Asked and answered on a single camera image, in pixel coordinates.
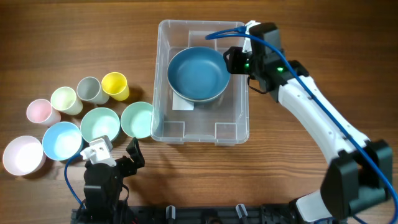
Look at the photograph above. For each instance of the dark blue bowl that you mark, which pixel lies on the dark blue bowl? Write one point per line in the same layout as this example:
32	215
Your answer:
198	74

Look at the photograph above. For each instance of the large mint green bowl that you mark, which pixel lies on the large mint green bowl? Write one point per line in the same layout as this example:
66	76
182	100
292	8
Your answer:
100	122

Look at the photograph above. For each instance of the small mint green bowl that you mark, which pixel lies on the small mint green bowl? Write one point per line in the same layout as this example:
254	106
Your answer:
136	120

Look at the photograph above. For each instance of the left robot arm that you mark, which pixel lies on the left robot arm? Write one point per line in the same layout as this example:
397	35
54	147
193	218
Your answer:
104	204

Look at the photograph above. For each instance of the pale pink bowl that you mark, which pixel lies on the pale pink bowl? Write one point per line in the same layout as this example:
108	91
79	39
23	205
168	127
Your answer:
23	155

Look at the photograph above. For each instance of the light blue bowl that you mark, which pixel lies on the light blue bowl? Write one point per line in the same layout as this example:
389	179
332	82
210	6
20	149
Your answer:
62	141

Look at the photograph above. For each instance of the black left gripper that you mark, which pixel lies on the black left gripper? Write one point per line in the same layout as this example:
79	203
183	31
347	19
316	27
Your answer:
136	155

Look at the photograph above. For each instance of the clear plastic storage container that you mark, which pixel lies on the clear plastic storage container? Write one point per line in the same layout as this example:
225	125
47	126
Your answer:
224	121

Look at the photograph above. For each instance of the light green cup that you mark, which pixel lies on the light green cup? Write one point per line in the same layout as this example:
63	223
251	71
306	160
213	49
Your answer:
65	100

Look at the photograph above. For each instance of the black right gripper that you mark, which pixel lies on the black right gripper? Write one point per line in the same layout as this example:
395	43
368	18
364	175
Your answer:
234	63

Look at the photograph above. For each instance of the white label in container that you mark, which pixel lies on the white label in container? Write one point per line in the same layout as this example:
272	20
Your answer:
180	104

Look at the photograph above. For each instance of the pink cup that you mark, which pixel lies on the pink cup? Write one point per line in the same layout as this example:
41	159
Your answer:
41	111

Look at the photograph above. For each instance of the grey cup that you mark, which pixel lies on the grey cup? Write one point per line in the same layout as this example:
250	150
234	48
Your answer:
89	89

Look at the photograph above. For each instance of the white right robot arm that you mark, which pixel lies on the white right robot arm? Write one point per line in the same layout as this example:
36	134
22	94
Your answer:
359	174

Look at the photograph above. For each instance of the yellow cup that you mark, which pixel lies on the yellow cup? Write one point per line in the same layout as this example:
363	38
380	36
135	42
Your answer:
116	86

